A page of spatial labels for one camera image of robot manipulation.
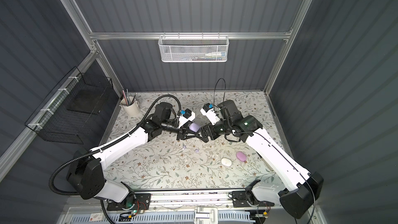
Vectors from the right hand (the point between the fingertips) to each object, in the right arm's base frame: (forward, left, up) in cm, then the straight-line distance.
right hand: (205, 130), depth 70 cm
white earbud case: (-6, -12, -24) cm, 27 cm away
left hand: (-1, +2, -2) cm, 3 cm away
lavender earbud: (+3, +12, -25) cm, 28 cm away
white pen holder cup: (+27, +49, -15) cm, 58 cm away
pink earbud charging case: (-1, -21, -26) cm, 34 cm away
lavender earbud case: (+1, +5, +1) cm, 5 cm away
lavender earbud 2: (+1, +5, -25) cm, 25 cm away
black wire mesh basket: (+7, +65, +3) cm, 65 cm away
